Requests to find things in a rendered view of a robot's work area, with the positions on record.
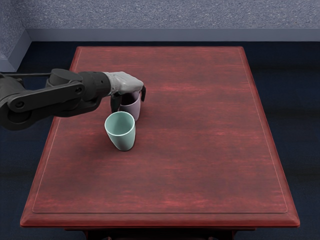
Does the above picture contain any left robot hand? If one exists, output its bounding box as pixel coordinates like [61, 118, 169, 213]
[102, 71, 147, 114]

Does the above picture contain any pale pink cup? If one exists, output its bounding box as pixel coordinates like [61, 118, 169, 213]
[118, 90, 141, 123]

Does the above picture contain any mint green cup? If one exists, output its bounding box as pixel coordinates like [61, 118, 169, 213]
[104, 111, 136, 152]

